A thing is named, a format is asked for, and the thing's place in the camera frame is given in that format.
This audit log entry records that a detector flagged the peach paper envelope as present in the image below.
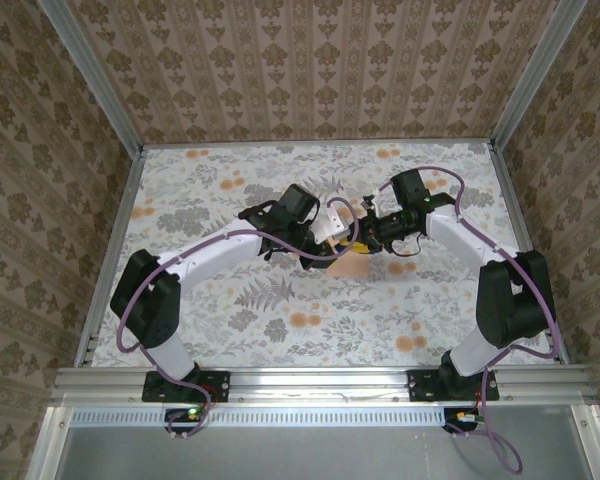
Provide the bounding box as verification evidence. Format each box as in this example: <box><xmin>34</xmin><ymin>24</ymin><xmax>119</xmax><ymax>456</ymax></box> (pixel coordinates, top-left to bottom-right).
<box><xmin>327</xmin><ymin>248</ymin><xmax>371</xmax><ymax>279</ymax></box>

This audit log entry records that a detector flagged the small controller board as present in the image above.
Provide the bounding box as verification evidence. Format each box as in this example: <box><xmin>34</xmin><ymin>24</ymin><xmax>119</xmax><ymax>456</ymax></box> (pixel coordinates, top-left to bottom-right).
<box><xmin>442</xmin><ymin>406</ymin><xmax>487</xmax><ymax>434</ymax></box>
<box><xmin>163</xmin><ymin>406</ymin><xmax>205</xmax><ymax>434</ymax></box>

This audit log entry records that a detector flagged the grey metal panel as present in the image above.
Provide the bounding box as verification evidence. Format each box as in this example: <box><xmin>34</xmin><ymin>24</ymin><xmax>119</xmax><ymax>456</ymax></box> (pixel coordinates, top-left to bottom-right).
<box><xmin>54</xmin><ymin>405</ymin><xmax>599</xmax><ymax>480</ymax></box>

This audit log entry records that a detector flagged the thin black right gripper cable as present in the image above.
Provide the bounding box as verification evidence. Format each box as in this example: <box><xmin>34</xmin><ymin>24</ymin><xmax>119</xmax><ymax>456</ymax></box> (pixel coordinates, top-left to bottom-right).
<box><xmin>387</xmin><ymin>232</ymin><xmax>422</xmax><ymax>257</ymax></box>

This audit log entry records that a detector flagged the thin aluminium table rail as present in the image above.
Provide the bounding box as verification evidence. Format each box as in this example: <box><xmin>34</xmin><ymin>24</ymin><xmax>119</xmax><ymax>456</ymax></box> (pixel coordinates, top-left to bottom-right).
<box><xmin>140</xmin><ymin>139</ymin><xmax>495</xmax><ymax>149</ymax></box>

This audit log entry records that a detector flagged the aluminium table side rail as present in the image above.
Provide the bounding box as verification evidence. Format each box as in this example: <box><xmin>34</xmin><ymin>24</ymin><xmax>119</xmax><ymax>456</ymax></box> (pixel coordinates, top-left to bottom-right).
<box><xmin>488</xmin><ymin>141</ymin><xmax>572</xmax><ymax>365</ymax></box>
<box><xmin>73</xmin><ymin>144</ymin><xmax>150</xmax><ymax>370</ymax></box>

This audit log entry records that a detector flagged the aluminium frame rail with bases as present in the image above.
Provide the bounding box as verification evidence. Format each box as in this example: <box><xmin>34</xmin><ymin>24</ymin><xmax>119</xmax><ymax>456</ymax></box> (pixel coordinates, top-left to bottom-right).
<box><xmin>49</xmin><ymin>366</ymin><xmax>600</xmax><ymax>407</ymax></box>

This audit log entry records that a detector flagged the slanted aluminium frame post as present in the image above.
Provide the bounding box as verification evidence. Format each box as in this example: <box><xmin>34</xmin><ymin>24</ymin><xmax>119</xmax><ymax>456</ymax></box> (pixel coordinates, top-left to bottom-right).
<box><xmin>36</xmin><ymin>0</ymin><xmax>147</xmax><ymax>155</ymax></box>
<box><xmin>488</xmin><ymin>0</ymin><xmax>590</xmax><ymax>147</ymax></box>

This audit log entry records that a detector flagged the perforated metal cable tray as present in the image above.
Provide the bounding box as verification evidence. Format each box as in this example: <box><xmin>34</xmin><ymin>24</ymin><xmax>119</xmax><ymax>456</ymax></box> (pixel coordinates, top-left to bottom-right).
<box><xmin>71</xmin><ymin>409</ymin><xmax>445</xmax><ymax>428</ymax></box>

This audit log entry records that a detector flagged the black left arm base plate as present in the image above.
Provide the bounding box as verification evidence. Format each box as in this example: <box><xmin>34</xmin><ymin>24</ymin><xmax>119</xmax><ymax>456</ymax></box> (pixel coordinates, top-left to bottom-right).
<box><xmin>142</xmin><ymin>370</ymin><xmax>231</xmax><ymax>404</ymax></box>

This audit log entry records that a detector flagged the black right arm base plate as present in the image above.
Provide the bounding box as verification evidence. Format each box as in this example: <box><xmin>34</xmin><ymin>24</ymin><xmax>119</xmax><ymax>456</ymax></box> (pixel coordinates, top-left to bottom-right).
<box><xmin>406</xmin><ymin>368</ymin><xmax>501</xmax><ymax>404</ymax></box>

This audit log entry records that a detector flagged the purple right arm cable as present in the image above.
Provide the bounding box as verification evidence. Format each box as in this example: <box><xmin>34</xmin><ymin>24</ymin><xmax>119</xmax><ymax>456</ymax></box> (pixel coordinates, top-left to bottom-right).
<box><xmin>419</xmin><ymin>166</ymin><xmax>564</xmax><ymax>474</ymax></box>

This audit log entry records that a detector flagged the aluminium frame bar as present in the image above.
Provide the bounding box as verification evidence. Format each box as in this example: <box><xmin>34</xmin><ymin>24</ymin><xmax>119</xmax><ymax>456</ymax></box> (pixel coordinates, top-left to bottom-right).
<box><xmin>569</xmin><ymin>404</ymin><xmax>600</xmax><ymax>480</ymax></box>
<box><xmin>24</xmin><ymin>405</ymin><xmax>76</xmax><ymax>480</ymax></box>

